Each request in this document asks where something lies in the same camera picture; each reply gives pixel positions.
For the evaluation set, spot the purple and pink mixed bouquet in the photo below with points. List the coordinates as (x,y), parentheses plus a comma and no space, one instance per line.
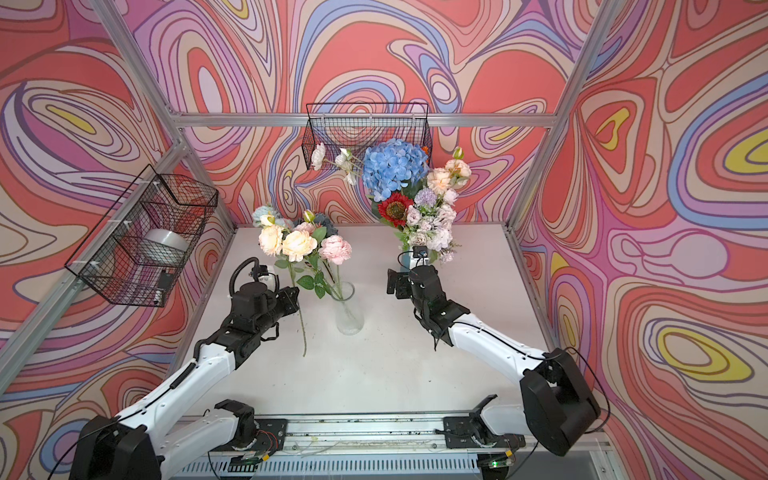
(426,199)

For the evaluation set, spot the peach rose spray stem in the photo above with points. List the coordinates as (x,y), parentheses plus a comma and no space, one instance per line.
(271,241)

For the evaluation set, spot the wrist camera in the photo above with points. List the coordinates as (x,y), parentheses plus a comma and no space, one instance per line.
(265,274)
(419,256)

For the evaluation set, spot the bright blue hydrangea stem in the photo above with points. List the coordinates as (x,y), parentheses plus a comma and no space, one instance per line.
(390,166)

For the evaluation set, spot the black wire basket wall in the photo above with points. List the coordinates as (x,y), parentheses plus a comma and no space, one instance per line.
(117,267)
(362,124)

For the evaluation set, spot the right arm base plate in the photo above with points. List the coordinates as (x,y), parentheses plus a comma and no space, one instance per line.
(465,432)

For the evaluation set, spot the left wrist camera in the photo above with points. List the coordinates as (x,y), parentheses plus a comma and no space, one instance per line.
(265,274)

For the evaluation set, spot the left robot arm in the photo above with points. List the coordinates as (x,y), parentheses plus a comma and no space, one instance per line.
(141,442)

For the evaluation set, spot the teal ceramic vase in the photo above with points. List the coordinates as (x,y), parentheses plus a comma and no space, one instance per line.
(406,260)

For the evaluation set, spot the pink small flower bunch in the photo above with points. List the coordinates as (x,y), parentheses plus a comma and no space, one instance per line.
(431,228)

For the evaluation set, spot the pink peony flower stem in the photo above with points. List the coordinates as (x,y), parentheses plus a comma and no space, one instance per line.
(333,252)

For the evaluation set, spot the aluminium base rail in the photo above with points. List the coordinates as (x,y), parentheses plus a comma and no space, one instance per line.
(391,446)

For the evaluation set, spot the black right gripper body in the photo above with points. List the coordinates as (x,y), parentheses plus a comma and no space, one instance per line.
(399,283)

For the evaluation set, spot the cream rose spray stem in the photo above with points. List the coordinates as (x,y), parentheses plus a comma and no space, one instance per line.
(454,175)

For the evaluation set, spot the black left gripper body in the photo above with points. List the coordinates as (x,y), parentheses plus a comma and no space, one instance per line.
(285,300)

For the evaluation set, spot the white poppy flower stem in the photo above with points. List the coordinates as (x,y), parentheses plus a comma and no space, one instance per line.
(345,161)

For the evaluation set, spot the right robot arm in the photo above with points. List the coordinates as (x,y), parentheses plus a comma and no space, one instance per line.
(558,406)

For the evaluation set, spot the clear glass cup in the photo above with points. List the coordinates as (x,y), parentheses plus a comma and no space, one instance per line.
(349,316)

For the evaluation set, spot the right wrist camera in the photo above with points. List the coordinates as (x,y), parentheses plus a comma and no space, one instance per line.
(419,256)

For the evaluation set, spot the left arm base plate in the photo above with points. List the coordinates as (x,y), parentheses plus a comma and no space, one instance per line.
(266,436)

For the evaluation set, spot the light aqua rose stem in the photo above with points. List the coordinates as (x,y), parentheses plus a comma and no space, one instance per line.
(267,216)

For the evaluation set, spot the red gerbera flower stem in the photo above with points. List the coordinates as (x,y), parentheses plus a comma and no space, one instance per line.
(394,209)

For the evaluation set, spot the dusty blue hydrangea stem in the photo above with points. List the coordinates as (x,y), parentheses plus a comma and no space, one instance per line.
(324,223)

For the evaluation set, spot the black wire basket back wall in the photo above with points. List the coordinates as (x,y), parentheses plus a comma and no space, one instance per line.
(362,124)

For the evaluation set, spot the black wire basket left wall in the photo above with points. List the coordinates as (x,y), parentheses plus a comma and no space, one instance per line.
(117,267)

